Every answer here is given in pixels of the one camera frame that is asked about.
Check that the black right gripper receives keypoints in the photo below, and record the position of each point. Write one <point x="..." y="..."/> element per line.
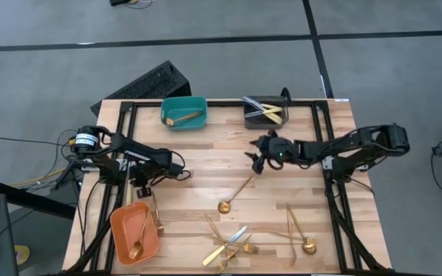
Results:
<point x="280" y="151"/>

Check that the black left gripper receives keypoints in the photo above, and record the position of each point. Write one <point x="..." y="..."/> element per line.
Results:
<point x="150" y="174"/>

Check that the dark grey plastic bin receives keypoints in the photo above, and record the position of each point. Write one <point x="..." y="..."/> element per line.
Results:
<point x="255" y="123"/>

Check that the gold fork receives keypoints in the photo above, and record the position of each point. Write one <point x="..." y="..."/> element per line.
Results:
<point x="223" y="265"/>
<point x="293" y="255"/>
<point x="134" y="252"/>
<point x="160" y="230"/>
<point x="229" y="253"/>
<point x="250" y="248"/>
<point x="282" y="234"/>

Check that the orange plastic bin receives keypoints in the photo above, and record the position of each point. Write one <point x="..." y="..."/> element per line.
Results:
<point x="123" y="230"/>

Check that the gold spoon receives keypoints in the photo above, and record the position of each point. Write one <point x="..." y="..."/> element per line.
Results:
<point x="309" y="246"/>
<point x="192" y="115"/>
<point x="169" y="121"/>
<point x="224" y="207"/>

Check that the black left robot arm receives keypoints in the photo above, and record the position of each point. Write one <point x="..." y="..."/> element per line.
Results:
<point x="140" y="151"/>

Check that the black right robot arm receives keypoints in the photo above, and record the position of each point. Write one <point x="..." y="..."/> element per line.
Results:
<point x="344" y="145"/>

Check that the teal plastic bin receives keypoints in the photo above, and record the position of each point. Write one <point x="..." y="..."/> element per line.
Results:
<point x="190" y="124"/>

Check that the white sticker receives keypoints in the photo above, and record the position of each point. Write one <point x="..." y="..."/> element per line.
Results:
<point x="342" y="100"/>

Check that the black perforated box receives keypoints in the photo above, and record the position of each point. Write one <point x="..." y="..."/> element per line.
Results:
<point x="148" y="82"/>

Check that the black beam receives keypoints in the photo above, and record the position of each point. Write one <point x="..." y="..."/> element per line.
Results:
<point x="33" y="199"/>

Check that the yellow tape roll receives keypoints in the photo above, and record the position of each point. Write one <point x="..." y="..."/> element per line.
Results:
<point x="23" y="255"/>

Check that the black floor device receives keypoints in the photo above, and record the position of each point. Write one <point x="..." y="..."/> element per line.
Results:
<point x="119" y="2"/>

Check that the black aluminium table frame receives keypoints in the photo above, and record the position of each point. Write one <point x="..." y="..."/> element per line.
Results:
<point x="225" y="103"/>

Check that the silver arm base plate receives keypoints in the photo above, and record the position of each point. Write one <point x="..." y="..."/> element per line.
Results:
<point x="327" y="163"/>
<point x="90" y="165"/>

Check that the small black mount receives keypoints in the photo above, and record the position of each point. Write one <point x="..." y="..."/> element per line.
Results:
<point x="285" y="94"/>

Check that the black side bracket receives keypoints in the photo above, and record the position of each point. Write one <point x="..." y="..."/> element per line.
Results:
<point x="65" y="178"/>

